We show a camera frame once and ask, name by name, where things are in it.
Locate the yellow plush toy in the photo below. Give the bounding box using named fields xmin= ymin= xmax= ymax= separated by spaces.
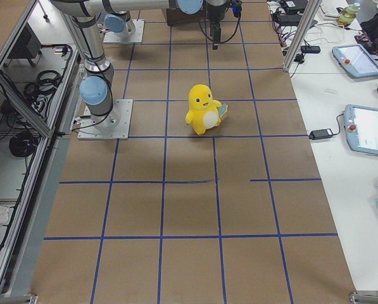
xmin=185 ymin=84 xmax=228 ymax=136

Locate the coiled black cable bundle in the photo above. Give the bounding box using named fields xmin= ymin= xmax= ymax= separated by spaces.
xmin=8 ymin=129 xmax=37 ymax=158

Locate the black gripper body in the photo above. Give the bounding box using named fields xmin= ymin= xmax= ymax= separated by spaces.
xmin=206 ymin=0 xmax=243 ymax=22

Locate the near teach pendant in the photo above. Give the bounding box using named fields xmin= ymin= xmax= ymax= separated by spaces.
xmin=344 ymin=104 xmax=378 ymax=156

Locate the dark wooden drawer cabinet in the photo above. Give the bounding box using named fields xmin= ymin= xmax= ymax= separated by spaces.
xmin=162 ymin=9 xmax=206 ymax=26

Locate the teach pendant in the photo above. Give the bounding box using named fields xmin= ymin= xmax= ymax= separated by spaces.
xmin=344 ymin=104 xmax=378 ymax=156
xmin=332 ymin=44 xmax=378 ymax=79

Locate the far teach pendant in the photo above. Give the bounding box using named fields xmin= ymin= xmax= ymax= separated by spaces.
xmin=332 ymin=44 xmax=378 ymax=79

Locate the aluminium frame post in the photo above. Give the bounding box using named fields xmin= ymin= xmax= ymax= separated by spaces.
xmin=282 ymin=0 xmax=322 ymax=72

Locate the black power adapter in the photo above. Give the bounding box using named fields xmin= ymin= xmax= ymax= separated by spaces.
xmin=308 ymin=129 xmax=334 ymax=140

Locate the green drink bottle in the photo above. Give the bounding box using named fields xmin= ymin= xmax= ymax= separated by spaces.
xmin=337 ymin=3 xmax=360 ymax=27

